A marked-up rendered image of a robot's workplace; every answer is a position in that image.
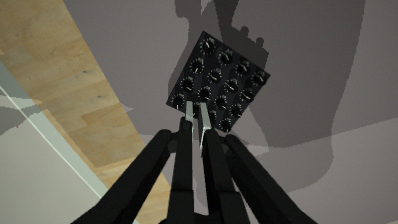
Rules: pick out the black knob box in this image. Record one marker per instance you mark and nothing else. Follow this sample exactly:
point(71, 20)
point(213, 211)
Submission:
point(199, 81)

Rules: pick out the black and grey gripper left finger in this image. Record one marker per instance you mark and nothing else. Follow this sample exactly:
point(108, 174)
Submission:
point(123, 201)

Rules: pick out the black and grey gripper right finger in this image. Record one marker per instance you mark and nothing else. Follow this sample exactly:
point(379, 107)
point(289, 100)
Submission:
point(266, 199)

